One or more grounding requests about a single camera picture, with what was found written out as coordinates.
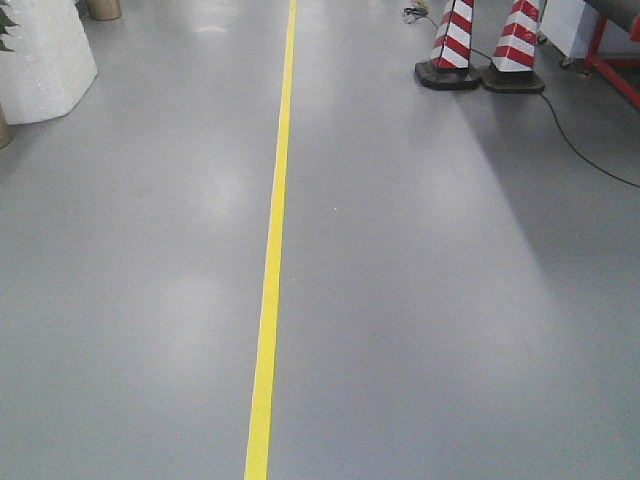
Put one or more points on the right red white traffic cone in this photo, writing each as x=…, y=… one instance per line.
x=512, y=66

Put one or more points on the red white traffic cone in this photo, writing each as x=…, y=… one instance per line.
x=449, y=67
x=512, y=66

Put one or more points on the cardboard tube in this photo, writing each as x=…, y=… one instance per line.
x=104, y=10

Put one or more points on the left red white traffic cone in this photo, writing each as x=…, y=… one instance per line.
x=449, y=67

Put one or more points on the black conveyor belt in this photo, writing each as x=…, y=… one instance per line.
x=624, y=13

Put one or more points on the white cabinet on casters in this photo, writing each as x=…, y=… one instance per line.
x=569, y=25

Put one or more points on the white foam block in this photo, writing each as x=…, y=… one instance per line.
x=49, y=65

